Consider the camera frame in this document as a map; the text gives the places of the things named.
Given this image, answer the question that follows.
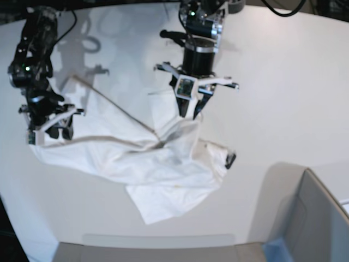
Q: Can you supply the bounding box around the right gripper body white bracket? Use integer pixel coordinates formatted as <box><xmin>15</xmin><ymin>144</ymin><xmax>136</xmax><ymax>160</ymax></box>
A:
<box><xmin>19</xmin><ymin>104</ymin><xmax>85</xmax><ymax>145</ymax></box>

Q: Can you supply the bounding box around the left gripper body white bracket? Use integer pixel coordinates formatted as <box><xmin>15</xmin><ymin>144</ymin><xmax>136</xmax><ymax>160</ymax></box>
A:
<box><xmin>154</xmin><ymin>62</ymin><xmax>239</xmax><ymax>99</ymax></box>

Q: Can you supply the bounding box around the white t-shirt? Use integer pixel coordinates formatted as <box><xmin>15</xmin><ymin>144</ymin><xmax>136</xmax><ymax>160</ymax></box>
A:
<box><xmin>32</xmin><ymin>77</ymin><xmax>236</xmax><ymax>224</ymax></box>

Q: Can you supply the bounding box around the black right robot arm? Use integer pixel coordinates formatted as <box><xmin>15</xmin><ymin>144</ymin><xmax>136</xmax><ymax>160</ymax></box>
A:
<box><xmin>8</xmin><ymin>6</ymin><xmax>200</xmax><ymax>151</ymax></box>

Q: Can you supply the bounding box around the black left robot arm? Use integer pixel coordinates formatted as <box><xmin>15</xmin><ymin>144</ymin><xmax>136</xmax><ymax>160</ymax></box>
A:
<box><xmin>53</xmin><ymin>1</ymin><xmax>224</xmax><ymax>140</ymax></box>

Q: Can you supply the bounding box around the grey open storage box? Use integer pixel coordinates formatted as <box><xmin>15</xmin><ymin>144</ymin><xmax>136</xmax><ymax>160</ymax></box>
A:
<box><xmin>53</xmin><ymin>163</ymin><xmax>348</xmax><ymax>261</ymax></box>

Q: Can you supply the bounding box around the blue cloth in box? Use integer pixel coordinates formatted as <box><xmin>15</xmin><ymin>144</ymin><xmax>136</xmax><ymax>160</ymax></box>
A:
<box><xmin>262</xmin><ymin>237</ymin><xmax>293</xmax><ymax>262</ymax></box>

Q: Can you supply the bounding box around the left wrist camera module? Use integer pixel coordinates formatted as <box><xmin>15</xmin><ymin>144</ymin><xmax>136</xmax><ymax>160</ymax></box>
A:
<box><xmin>175</xmin><ymin>78</ymin><xmax>195</xmax><ymax>100</ymax></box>

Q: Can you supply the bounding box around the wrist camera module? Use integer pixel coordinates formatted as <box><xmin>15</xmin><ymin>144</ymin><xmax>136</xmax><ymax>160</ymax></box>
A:
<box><xmin>27</xmin><ymin>130</ymin><xmax>36</xmax><ymax>145</ymax></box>
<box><xmin>175</xmin><ymin>78</ymin><xmax>195</xmax><ymax>100</ymax></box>

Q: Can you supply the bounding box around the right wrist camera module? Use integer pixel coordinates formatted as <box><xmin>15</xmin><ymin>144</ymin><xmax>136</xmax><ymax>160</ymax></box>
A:
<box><xmin>27</xmin><ymin>130</ymin><xmax>36</xmax><ymax>145</ymax></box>

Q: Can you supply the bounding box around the black looped cable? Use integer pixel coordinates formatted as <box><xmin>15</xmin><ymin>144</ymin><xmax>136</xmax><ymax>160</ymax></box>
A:
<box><xmin>260</xmin><ymin>0</ymin><xmax>308</xmax><ymax>17</ymax></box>

